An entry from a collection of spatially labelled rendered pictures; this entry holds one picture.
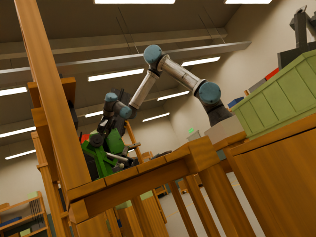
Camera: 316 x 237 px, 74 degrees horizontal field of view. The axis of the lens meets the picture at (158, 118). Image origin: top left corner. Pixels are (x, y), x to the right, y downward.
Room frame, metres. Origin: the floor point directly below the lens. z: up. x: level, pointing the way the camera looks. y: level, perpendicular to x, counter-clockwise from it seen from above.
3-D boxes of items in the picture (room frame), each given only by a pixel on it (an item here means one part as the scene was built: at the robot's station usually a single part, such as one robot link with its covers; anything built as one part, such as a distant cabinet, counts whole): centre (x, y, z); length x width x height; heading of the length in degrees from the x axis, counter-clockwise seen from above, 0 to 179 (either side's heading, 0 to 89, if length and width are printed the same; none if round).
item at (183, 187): (7.99, -0.42, 0.37); 1.20 x 0.80 x 0.74; 125
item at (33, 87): (1.44, 0.70, 1.52); 0.90 x 0.25 x 0.04; 30
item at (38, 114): (1.39, 0.79, 1.23); 1.30 x 0.05 x 0.09; 30
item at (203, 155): (1.71, 0.23, 0.82); 1.50 x 0.14 x 0.15; 30
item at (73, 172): (1.42, 0.73, 1.36); 1.49 x 0.09 x 0.97; 30
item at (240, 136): (1.31, -0.36, 0.83); 0.32 x 0.32 x 0.04; 23
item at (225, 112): (1.31, -0.36, 1.01); 0.15 x 0.15 x 0.10
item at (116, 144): (1.54, 0.38, 1.17); 0.13 x 0.12 x 0.20; 30
